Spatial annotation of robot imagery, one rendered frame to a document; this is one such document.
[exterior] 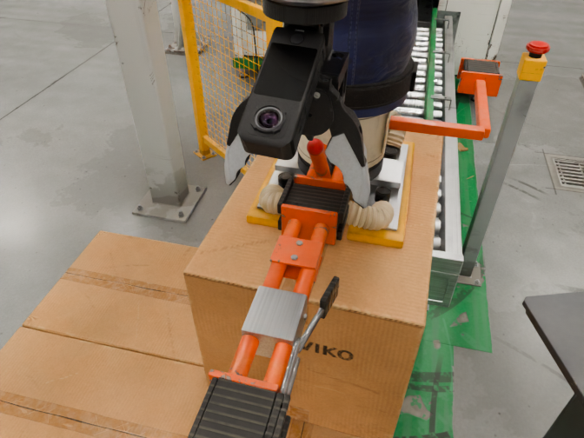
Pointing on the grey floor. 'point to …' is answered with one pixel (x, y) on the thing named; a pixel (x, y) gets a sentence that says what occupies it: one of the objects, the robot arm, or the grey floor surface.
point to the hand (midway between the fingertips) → (293, 201)
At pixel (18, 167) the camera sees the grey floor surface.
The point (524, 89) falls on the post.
